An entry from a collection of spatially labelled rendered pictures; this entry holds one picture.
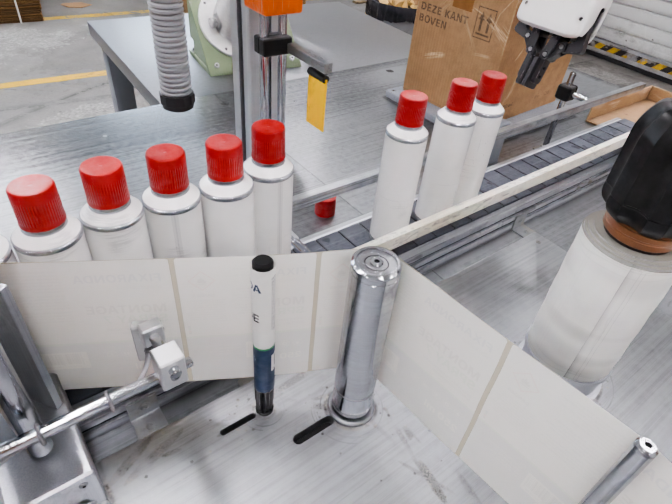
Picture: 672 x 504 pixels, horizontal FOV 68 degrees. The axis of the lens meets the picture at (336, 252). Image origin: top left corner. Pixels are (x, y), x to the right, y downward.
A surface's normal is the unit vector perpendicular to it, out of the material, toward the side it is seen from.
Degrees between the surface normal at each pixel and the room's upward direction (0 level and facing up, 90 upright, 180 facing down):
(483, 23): 90
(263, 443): 0
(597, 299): 91
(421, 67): 90
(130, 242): 90
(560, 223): 0
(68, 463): 0
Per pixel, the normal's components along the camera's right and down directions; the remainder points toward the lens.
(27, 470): 0.08, -0.76
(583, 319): -0.66, 0.40
